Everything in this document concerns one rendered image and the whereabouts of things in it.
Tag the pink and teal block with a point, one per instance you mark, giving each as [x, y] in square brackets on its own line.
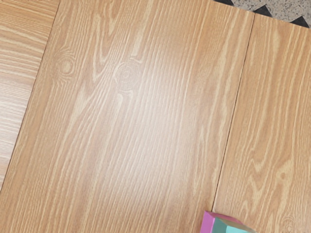
[213, 224]

